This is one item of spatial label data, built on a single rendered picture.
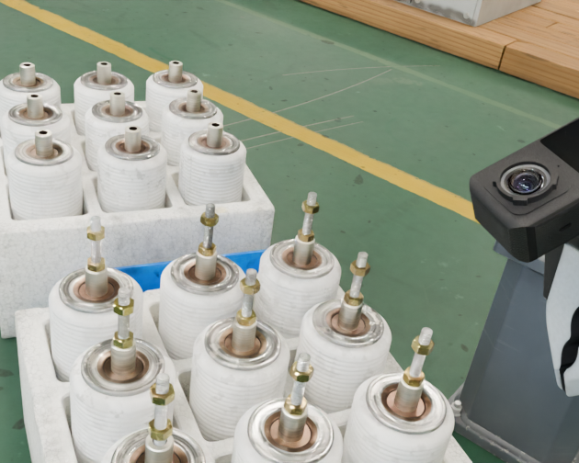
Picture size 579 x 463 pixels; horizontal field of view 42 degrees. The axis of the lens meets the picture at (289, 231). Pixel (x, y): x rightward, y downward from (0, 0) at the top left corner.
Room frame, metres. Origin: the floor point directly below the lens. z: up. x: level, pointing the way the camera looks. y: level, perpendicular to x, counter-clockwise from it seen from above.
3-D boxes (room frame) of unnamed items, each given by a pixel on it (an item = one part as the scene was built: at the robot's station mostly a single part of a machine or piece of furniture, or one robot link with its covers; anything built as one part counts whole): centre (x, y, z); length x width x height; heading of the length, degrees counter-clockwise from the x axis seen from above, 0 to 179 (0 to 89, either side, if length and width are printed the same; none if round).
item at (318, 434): (0.46, -0.03, 0.25); 0.08 x 0.08 x 0.01
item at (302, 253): (0.72, -0.02, 0.26); 0.02 x 0.02 x 0.03
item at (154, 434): (0.40, 0.08, 0.29); 0.02 x 0.02 x 0.01; 25
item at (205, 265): (0.67, 0.08, 0.26); 0.02 x 0.02 x 0.03
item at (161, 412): (0.40, 0.08, 0.31); 0.01 x 0.01 x 0.08
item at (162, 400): (0.40, 0.08, 0.33); 0.02 x 0.02 x 0.01; 25
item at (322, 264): (0.72, -0.02, 0.25); 0.08 x 0.08 x 0.01
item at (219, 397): (0.56, 0.03, 0.16); 0.10 x 0.10 x 0.18
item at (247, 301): (0.56, 0.03, 0.30); 0.01 x 0.01 x 0.08
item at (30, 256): (1.04, 0.28, 0.09); 0.39 x 0.39 x 0.18; 26
